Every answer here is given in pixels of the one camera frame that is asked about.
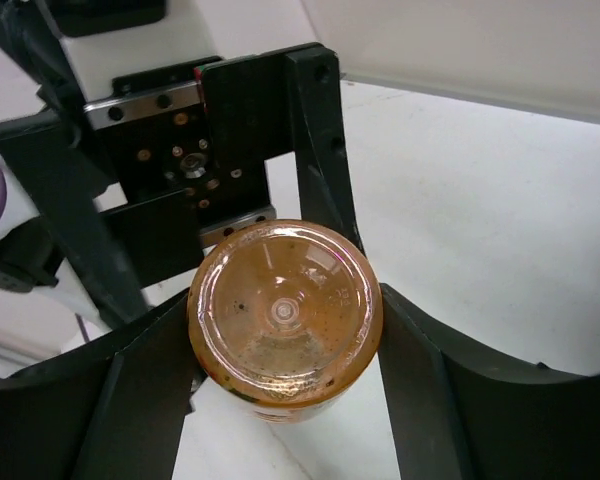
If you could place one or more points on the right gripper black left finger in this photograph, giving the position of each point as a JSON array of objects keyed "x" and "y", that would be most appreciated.
[{"x": 113, "y": 408}]

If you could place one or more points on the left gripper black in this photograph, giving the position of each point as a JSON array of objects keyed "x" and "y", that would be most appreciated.
[{"x": 157, "y": 140}]

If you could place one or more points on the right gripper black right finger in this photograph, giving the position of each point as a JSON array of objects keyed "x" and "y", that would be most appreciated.
[{"x": 460, "y": 409}]

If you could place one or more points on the orange juice bottle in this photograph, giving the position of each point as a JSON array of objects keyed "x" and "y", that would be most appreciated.
[{"x": 285, "y": 315}]

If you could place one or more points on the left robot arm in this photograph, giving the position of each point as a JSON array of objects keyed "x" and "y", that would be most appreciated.
[{"x": 247, "y": 110}]

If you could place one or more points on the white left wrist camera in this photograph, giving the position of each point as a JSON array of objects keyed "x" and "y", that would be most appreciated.
[{"x": 104, "y": 40}]

